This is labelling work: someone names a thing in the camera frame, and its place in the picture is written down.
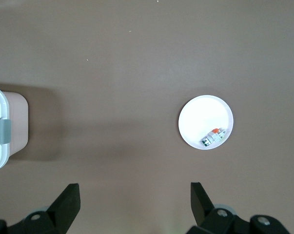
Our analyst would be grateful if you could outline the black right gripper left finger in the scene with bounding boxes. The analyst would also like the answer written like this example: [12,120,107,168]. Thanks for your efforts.
[0,183,82,234]

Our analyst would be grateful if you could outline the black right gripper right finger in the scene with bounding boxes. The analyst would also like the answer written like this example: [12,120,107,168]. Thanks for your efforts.
[187,181,291,234]

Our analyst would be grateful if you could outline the pink box with white lid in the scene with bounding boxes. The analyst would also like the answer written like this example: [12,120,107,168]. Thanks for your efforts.
[0,84,29,173]

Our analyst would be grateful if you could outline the grey box latch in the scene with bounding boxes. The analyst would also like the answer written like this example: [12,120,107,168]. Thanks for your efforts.
[0,119,11,144]

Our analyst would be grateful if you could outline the white round plate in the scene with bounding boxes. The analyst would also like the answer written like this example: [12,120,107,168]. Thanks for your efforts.
[177,95,235,150]

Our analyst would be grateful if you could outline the white green-capped switch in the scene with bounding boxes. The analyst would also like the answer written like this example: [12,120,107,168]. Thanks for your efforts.
[201,128,227,148]

